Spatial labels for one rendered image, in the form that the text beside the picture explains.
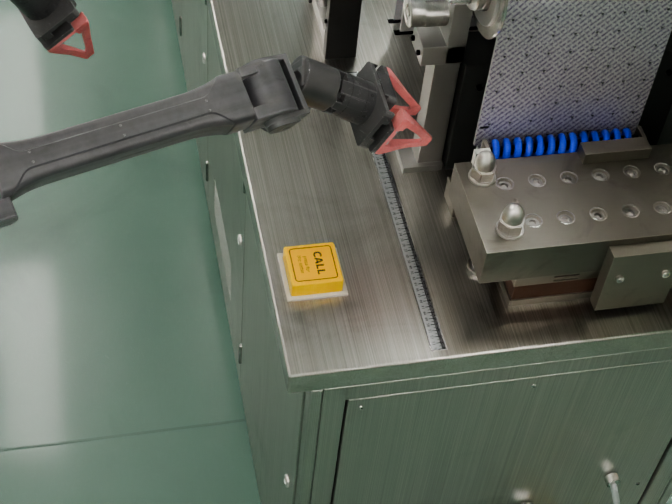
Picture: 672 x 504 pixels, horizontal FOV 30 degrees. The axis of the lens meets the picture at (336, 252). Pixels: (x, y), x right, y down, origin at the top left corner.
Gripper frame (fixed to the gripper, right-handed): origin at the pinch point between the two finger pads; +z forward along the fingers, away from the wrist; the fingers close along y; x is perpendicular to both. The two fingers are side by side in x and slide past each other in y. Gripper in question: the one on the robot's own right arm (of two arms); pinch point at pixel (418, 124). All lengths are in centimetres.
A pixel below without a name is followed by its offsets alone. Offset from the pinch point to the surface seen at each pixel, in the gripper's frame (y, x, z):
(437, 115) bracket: -8.1, -2.8, 8.0
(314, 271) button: 10.8, -20.4, -5.8
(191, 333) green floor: -52, -104, 31
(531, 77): 0.2, 12.9, 8.9
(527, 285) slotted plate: 18.3, -5.6, 16.9
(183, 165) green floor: -103, -101, 35
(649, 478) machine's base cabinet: 25, -31, 63
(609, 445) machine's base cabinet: 25, -25, 48
